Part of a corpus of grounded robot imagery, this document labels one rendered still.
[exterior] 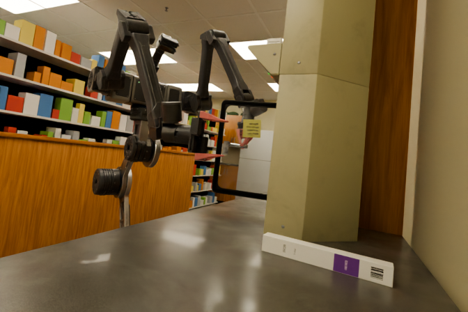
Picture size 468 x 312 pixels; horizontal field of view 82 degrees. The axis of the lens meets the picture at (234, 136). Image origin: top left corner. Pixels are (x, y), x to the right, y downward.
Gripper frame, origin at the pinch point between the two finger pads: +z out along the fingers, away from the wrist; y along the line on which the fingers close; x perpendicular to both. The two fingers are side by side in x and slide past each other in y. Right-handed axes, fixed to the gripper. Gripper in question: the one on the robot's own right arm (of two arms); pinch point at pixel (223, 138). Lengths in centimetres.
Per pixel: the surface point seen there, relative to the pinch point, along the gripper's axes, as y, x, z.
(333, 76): 21.8, 12.7, 27.0
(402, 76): 32, 46, 49
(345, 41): 33.2, 15.0, 29.2
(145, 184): -49, 184, -182
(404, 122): 15, 46, 50
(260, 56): 27.1, 8.8, 5.4
